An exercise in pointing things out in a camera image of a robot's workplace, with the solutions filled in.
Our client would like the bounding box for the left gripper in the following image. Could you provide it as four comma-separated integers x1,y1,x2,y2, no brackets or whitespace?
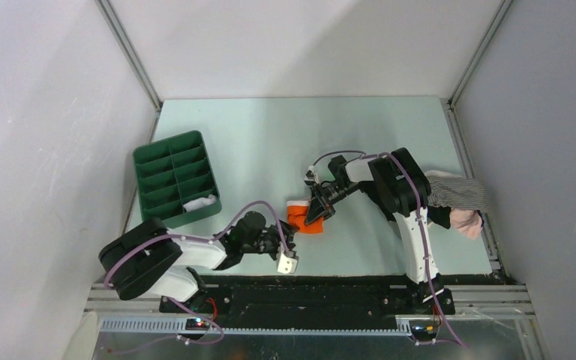
241,219,300,260

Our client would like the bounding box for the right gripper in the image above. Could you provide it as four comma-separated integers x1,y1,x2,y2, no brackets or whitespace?
305,181,362,228

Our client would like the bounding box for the orange underwear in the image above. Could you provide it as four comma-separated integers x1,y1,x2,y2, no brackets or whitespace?
286,199,324,235

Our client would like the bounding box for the white underwear black trim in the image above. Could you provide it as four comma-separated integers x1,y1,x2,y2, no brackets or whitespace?
182,193,218,212

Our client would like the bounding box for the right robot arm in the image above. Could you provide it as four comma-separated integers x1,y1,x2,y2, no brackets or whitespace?
304,148,443,314

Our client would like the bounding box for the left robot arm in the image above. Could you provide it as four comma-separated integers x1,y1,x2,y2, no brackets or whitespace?
98,211,299,313

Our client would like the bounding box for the black underwear beige waistband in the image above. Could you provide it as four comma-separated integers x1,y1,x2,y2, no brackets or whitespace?
370,193,452,229

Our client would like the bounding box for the pale pink underwear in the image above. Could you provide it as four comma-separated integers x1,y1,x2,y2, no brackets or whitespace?
449,208,484,240

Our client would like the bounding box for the green divided tray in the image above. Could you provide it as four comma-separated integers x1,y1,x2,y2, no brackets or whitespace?
132,130,222,229

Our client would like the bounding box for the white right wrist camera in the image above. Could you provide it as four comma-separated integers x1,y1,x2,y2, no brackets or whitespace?
304,169,320,187

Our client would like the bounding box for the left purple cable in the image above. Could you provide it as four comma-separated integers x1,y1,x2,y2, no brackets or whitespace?
103,199,294,355

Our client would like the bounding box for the purple cable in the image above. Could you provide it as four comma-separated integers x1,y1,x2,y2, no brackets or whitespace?
103,199,294,355
310,150,468,349

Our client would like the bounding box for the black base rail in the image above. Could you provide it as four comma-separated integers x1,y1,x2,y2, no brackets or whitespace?
185,275,455,331

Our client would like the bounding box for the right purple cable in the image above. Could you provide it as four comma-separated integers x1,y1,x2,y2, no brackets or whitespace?
310,150,468,349

